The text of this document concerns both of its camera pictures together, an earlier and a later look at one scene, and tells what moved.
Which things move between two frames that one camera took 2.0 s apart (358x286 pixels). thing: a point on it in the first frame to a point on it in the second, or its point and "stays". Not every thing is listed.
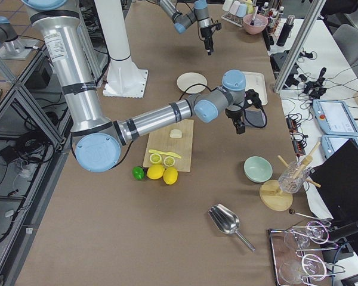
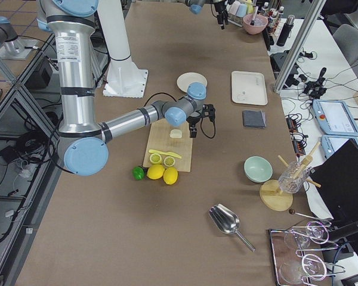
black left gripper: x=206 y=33 to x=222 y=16
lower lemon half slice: x=169 y=161 stays
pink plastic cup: x=234 y=8 stays
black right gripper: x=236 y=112 to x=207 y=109
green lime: x=138 y=173 stays
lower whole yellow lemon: x=170 y=175 stays
